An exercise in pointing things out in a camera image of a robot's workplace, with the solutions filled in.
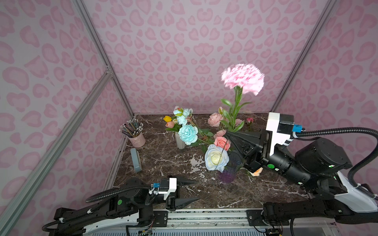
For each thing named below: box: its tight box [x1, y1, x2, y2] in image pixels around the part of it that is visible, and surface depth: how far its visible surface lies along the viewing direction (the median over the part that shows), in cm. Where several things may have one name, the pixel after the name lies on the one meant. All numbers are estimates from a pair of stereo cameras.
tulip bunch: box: [163, 106, 199, 140], surface depth 54 cm
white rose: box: [204, 144, 230, 174], surface depth 49 cm
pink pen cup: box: [126, 133, 146, 148], surface depth 97 cm
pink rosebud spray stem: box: [207, 106, 224, 127], surface depth 65 cm
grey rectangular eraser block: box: [130, 147, 143, 173], surface depth 90 cm
